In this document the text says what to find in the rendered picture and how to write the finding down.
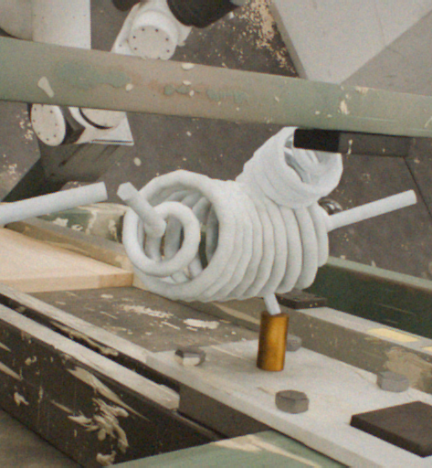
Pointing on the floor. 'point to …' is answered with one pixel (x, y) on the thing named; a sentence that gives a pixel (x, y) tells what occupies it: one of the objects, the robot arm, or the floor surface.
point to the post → (33, 185)
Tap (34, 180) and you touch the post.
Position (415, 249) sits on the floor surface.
